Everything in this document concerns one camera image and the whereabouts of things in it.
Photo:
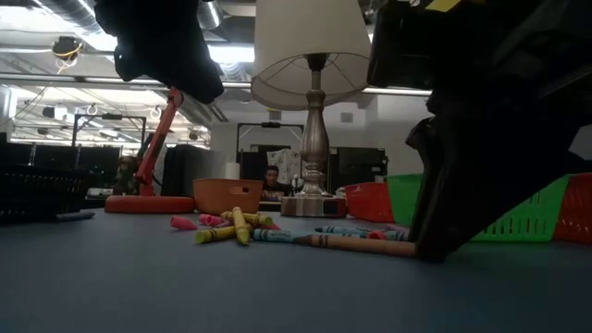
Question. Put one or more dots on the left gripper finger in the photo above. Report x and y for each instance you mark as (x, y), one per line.
(201, 78)

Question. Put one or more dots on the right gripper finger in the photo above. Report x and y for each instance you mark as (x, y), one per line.
(448, 194)
(541, 162)

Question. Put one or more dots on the brown crayon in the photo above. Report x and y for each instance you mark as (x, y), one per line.
(361, 245)

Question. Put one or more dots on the green plastic basket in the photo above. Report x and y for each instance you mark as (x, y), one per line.
(532, 217)

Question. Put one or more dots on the dark covered equipment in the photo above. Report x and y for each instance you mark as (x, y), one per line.
(189, 171)

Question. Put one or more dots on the black cabinet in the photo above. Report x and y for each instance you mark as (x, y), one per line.
(358, 166)

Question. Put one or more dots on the white paper towel roll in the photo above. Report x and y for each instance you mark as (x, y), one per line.
(232, 171)

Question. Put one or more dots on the silver table lamp white shade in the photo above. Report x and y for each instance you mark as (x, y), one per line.
(305, 37)

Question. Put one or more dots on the white patterned cloth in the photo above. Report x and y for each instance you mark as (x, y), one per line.
(287, 159)

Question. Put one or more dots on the orange plastic bin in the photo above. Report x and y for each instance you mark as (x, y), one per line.
(226, 196)

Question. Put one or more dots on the red desk lamp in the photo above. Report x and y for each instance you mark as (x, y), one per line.
(148, 203)

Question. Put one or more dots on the yellow crayon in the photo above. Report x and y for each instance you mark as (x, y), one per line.
(261, 219)
(213, 235)
(240, 226)

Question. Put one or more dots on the blue gray crayon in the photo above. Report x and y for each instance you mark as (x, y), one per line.
(76, 216)

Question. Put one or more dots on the black plastic basket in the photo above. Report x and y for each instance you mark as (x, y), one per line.
(41, 194)

